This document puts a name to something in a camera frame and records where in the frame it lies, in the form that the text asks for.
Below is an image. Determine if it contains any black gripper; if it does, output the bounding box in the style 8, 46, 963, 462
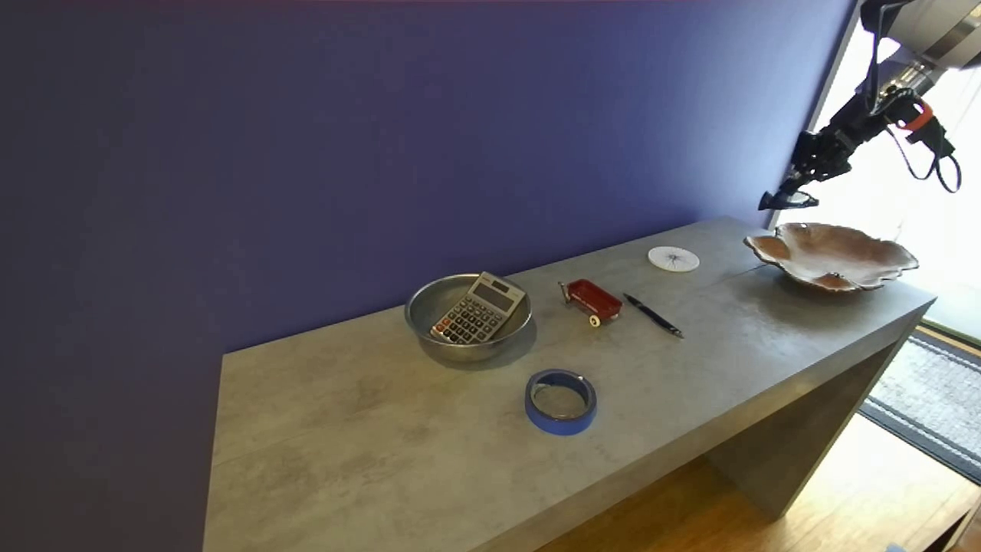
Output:
780, 82, 915, 199

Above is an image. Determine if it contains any grey concrete table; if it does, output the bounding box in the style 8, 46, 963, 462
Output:
199, 214, 939, 552

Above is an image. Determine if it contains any black pen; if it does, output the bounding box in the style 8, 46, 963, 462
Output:
624, 292, 687, 341

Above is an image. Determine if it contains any brown wooden key bowl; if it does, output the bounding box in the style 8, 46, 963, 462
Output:
742, 221, 923, 297

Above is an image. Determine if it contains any blue masking tape roll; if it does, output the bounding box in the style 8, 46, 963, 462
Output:
521, 366, 601, 440

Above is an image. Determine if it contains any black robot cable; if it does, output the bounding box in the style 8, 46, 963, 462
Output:
882, 94, 965, 199

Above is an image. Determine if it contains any grey Casio calculator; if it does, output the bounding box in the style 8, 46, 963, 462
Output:
426, 269, 532, 351

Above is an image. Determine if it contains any dark floor mat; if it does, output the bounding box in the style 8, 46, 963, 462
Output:
860, 328, 981, 486

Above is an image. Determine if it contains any white round coaster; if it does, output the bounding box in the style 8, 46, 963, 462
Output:
644, 242, 706, 276

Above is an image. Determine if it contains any red toy wagon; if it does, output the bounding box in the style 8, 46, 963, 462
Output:
557, 276, 626, 331

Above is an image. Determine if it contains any grey window frame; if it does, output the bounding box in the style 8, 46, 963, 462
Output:
767, 0, 864, 232

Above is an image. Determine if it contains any silver metal bowl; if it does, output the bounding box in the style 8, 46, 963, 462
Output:
401, 269, 538, 371

